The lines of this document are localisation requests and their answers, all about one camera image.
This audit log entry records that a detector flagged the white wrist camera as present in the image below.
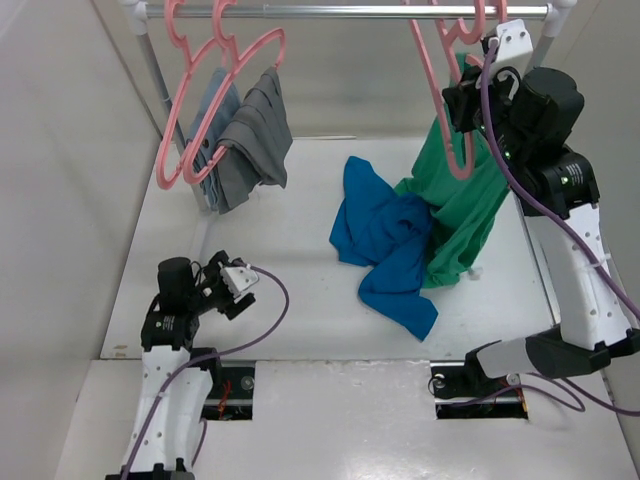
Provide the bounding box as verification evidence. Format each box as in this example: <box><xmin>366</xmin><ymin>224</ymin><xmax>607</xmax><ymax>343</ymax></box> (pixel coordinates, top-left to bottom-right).
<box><xmin>482</xmin><ymin>19</ymin><xmax>533</xmax><ymax>79</ymax></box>
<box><xmin>220</xmin><ymin>266</ymin><xmax>259</xmax><ymax>296</ymax></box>

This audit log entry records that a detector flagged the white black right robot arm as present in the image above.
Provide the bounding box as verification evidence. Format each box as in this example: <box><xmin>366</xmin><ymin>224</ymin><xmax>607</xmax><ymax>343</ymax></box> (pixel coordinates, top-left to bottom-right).
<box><xmin>431</xmin><ymin>67</ymin><xmax>639</xmax><ymax>399</ymax></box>

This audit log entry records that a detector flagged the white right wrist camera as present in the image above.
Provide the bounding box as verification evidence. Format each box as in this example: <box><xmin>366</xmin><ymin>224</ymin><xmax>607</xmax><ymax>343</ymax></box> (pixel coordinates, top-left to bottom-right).
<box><xmin>482</xmin><ymin>19</ymin><xmax>533</xmax><ymax>79</ymax></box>

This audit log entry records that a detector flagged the light blue garment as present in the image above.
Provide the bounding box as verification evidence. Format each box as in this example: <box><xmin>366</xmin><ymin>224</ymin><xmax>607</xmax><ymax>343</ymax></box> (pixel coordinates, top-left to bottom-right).
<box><xmin>187</xmin><ymin>67</ymin><xmax>241</xmax><ymax>211</ymax></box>

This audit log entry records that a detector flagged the green tank top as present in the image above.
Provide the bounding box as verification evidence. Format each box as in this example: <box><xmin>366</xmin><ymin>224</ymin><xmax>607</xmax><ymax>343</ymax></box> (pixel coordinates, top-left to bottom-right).
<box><xmin>393</xmin><ymin>49</ymin><xmax>512</xmax><ymax>291</ymax></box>

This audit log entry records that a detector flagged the blue t shirt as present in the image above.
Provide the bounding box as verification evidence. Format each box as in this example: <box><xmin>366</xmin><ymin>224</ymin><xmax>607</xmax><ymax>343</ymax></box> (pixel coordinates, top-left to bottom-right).
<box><xmin>329</xmin><ymin>156</ymin><xmax>438</xmax><ymax>341</ymax></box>

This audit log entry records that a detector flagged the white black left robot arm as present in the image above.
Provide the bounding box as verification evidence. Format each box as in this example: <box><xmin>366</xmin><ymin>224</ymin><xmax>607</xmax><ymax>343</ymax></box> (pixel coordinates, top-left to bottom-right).
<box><xmin>114</xmin><ymin>251</ymin><xmax>259</xmax><ymax>479</ymax></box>

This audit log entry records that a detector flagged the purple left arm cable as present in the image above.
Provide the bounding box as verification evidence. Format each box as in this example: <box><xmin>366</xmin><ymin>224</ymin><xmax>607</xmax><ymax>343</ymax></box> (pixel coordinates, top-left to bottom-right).
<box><xmin>119</xmin><ymin>259</ymin><xmax>291</xmax><ymax>479</ymax></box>

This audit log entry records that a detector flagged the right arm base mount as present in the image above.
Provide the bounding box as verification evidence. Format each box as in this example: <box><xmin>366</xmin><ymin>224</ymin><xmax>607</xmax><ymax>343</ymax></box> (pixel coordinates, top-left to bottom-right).
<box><xmin>428</xmin><ymin>361</ymin><xmax>528</xmax><ymax>420</ymax></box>

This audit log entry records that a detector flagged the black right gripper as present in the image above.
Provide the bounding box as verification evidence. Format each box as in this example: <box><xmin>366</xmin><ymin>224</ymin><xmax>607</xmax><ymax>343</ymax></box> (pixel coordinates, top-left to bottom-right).
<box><xmin>443</xmin><ymin>60</ymin><xmax>529</xmax><ymax>167</ymax></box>

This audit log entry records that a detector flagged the metal clothes rack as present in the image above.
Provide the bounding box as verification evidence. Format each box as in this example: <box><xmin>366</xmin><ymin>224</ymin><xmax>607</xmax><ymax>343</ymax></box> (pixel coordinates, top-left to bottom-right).
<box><xmin>120</xmin><ymin>1</ymin><xmax>574</xmax><ymax>209</ymax></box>

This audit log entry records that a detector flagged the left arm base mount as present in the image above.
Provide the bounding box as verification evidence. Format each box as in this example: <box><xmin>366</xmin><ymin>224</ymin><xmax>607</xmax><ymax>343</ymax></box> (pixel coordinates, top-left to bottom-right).
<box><xmin>202</xmin><ymin>361</ymin><xmax>256</xmax><ymax>421</ymax></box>

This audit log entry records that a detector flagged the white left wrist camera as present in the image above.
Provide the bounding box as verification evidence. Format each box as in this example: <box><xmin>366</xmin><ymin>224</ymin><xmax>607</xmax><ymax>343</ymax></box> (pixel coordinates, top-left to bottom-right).
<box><xmin>220</xmin><ymin>266</ymin><xmax>259</xmax><ymax>296</ymax></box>

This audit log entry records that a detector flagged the pink hanger with grey clothes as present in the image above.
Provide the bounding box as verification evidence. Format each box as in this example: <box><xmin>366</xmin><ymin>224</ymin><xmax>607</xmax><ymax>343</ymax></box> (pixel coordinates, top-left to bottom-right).
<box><xmin>181</xmin><ymin>1</ymin><xmax>286</xmax><ymax>185</ymax></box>

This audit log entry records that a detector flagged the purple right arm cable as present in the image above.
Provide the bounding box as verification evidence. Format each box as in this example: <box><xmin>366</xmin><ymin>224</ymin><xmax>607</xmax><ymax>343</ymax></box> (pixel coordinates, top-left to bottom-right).
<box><xmin>439</xmin><ymin>38</ymin><xmax>640</xmax><ymax>419</ymax></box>

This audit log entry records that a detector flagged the pink hanger with green shirt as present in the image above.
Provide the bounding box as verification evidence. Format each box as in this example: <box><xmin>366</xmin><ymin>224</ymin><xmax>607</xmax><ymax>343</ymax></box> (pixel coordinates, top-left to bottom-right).
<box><xmin>432</xmin><ymin>0</ymin><xmax>509</xmax><ymax>166</ymax></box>

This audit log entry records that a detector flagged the grey pleated skirt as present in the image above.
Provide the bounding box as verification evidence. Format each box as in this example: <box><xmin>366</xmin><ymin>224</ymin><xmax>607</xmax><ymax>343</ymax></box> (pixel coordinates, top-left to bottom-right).
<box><xmin>214</xmin><ymin>67</ymin><xmax>293</xmax><ymax>214</ymax></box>

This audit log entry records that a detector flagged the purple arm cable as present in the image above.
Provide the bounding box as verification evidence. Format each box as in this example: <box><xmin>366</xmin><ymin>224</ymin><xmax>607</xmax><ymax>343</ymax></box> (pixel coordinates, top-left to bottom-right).
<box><xmin>119</xmin><ymin>259</ymin><xmax>291</xmax><ymax>479</ymax></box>
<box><xmin>439</xmin><ymin>38</ymin><xmax>640</xmax><ymax>419</ymax></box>

